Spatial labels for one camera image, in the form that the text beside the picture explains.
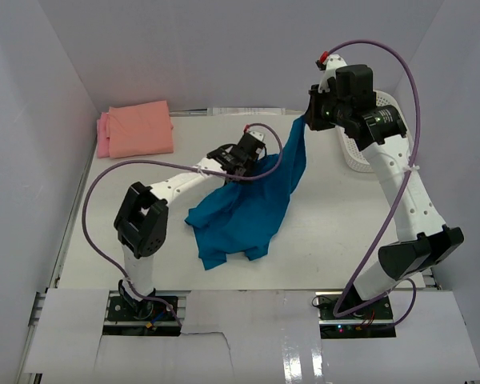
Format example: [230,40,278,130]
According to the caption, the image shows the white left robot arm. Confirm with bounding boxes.
[114,130,266,319]

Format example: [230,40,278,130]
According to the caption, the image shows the white perforated plastic basket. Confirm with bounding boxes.
[335,90,414,174]

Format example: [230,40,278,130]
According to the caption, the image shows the blue t shirt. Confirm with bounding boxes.
[186,117,306,270]

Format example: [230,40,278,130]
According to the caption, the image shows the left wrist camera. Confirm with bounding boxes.
[241,125,265,146]

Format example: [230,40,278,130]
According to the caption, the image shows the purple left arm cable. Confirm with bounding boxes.
[82,122,283,329]

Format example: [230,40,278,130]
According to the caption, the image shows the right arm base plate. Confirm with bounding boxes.
[310,294,396,340]

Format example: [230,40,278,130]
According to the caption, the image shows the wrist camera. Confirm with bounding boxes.
[315,51,347,93]
[241,125,265,146]

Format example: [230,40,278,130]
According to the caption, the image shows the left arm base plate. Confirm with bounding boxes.
[102,294,181,337]

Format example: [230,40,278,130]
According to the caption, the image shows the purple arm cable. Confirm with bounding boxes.
[82,122,283,329]
[328,38,420,329]

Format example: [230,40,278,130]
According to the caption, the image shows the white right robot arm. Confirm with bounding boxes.
[305,57,465,319]

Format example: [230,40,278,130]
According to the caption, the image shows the folded pink t shirt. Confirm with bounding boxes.
[96,112,110,158]

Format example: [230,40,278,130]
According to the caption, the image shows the folded salmon t shirt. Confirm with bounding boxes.
[106,101,174,158]

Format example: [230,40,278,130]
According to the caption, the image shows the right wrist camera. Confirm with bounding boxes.
[315,51,347,93]

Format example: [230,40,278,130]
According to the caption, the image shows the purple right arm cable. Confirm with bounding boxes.
[328,38,420,329]

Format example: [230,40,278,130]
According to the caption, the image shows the white paper sheet at back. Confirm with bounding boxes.
[206,107,286,116]

